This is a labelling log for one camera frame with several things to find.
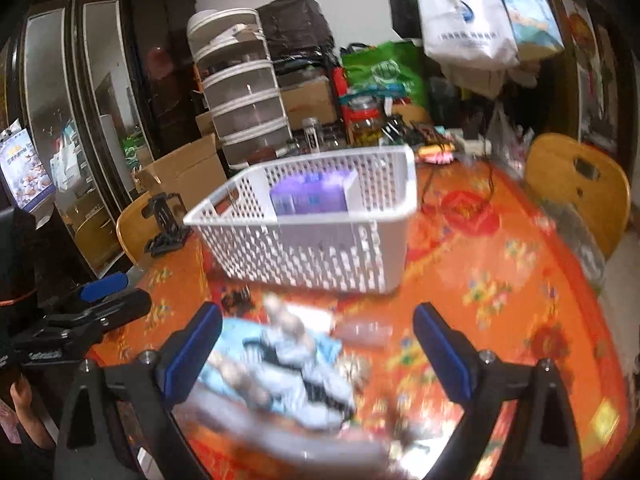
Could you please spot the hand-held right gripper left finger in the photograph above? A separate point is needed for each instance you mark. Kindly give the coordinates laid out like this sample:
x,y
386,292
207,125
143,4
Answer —
x,y
192,355

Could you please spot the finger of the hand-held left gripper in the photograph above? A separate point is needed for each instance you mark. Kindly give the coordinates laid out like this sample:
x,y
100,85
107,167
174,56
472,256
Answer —
x,y
105,284
127,305

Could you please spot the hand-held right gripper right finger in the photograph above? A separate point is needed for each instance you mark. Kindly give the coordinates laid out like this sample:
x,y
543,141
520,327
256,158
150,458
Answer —
x,y
445,355

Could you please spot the light blue snack packet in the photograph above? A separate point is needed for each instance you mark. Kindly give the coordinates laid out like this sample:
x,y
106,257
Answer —
x,y
235,332

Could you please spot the small black and white item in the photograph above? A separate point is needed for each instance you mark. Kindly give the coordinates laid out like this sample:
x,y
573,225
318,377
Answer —
x,y
237,297

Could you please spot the clear plastic bottle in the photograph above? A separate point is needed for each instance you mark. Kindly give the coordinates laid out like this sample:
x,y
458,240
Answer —
x,y
362,332

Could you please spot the white perforated plastic basket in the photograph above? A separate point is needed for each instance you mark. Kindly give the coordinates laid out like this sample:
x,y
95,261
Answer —
x,y
300,255

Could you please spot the person's left hand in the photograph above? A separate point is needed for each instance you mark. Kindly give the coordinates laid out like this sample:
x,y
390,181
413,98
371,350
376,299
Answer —
x,y
25,400

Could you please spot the wooden chair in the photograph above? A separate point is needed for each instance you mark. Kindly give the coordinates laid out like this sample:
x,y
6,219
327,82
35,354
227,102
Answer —
x,y
555,170
132,230

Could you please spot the orange floral tablecloth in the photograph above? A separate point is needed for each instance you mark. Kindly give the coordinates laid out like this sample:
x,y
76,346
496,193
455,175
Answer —
x,y
500,285

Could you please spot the black folding phone stand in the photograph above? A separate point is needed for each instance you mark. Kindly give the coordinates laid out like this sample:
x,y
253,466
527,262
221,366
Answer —
x,y
167,220

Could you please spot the open cardboard box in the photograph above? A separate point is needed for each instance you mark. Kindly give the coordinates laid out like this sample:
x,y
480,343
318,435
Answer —
x,y
190,165

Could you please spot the pink snack wrapper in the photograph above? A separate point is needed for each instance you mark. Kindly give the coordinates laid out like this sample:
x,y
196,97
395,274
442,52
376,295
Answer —
x,y
435,154

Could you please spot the purple tissue pack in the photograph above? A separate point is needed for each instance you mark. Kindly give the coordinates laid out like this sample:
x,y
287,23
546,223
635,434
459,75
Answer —
x,y
315,195

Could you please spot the dark wooden cabinet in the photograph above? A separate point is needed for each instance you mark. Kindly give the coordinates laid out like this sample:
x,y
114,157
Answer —
x,y
145,60

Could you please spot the stacked clear storage containers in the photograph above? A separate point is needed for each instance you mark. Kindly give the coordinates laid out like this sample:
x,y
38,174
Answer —
x,y
240,85

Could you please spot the glass pickle jar red lid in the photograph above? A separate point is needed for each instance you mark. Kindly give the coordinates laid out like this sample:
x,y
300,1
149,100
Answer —
x,y
367,125

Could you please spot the tall white-label spice jar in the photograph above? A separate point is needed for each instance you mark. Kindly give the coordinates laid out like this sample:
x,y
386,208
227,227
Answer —
x,y
311,137

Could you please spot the brown cardboard box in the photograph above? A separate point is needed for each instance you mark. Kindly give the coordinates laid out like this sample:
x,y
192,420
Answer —
x,y
307,100

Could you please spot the green shopping bag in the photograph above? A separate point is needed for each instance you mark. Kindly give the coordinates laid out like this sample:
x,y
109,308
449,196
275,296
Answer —
x,y
385,70

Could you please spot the black bag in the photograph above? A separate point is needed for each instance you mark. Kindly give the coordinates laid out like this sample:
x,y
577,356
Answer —
x,y
295,20

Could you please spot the white tote bag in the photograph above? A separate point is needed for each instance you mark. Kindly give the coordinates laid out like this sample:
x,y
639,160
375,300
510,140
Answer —
x,y
460,10

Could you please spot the light blue tote bag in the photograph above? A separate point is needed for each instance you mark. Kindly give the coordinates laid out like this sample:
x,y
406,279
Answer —
x,y
530,10

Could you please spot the wall calendar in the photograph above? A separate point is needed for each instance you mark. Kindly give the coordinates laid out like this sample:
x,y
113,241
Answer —
x,y
25,165

